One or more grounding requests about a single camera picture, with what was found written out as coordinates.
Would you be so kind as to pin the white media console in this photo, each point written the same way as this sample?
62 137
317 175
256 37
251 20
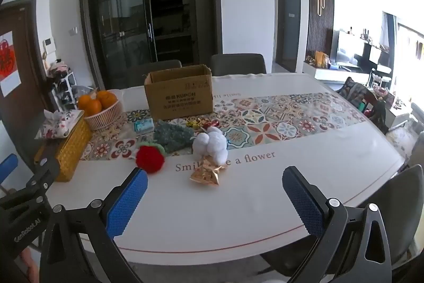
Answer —
331 73

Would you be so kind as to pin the white plush toy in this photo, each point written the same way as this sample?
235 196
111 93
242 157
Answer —
212 145

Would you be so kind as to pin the floral cloth tissue cover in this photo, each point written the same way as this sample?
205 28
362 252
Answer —
61 127

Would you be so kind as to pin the brown cardboard box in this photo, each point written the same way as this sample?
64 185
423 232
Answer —
179 94

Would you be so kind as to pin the patterned table runner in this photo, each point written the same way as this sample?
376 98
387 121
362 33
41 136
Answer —
281 117

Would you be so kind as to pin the person's left hand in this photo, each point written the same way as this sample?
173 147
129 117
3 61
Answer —
28 259

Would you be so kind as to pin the red candy wrapper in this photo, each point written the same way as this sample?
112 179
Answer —
213 124

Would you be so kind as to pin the white wall intercom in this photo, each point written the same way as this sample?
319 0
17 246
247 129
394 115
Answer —
49 46

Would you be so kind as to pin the white printed tablecloth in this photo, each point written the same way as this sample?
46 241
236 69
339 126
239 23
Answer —
265 190

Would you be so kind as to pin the looped wall lamp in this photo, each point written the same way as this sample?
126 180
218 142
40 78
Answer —
320 3

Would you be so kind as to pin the orange box on console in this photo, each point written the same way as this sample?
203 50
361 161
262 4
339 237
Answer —
319 58

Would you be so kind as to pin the grey curtain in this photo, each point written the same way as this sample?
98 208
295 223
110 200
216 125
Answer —
387 31

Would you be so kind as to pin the brown entrance door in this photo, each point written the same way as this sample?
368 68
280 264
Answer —
28 97

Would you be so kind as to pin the dark room door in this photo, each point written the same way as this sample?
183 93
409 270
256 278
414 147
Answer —
288 24

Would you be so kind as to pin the green knitted toy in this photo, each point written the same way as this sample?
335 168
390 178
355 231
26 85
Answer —
172 137

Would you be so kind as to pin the teal tissue pack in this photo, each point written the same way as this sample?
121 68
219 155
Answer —
144 126

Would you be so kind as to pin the red knitted strawberry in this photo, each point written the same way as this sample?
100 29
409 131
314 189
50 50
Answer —
150 159

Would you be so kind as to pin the white woven basket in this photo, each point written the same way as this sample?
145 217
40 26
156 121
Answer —
106 119

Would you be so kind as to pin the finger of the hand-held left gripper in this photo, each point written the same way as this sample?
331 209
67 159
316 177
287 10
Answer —
43 175
8 167

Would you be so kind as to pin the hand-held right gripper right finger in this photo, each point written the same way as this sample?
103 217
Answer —
304 200

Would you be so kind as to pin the dark glass sliding doors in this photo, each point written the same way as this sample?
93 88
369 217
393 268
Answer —
132 14

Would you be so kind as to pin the wall light switch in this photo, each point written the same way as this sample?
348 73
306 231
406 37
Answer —
73 31

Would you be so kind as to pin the patterned cushion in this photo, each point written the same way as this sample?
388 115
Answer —
352 92

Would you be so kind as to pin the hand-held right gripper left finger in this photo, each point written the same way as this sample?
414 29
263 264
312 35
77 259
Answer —
127 200

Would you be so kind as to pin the dark slatted wall panel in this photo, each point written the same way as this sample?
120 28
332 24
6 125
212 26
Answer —
326 34

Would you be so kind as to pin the flat screen television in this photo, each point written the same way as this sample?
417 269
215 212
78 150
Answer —
351 49

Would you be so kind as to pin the white shoe rack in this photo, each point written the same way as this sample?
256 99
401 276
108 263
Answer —
64 92

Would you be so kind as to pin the pink clutter on shoe rack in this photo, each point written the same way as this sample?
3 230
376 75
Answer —
59 66

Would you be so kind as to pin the gold foil packet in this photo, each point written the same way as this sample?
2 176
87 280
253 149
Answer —
205 174

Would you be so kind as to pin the grey dining chair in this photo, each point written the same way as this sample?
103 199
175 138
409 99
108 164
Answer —
155 72
402 196
237 64

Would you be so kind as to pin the red and white door poster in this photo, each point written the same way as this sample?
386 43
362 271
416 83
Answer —
8 64

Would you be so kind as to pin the yellow woven tissue box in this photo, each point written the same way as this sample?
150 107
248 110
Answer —
74 150

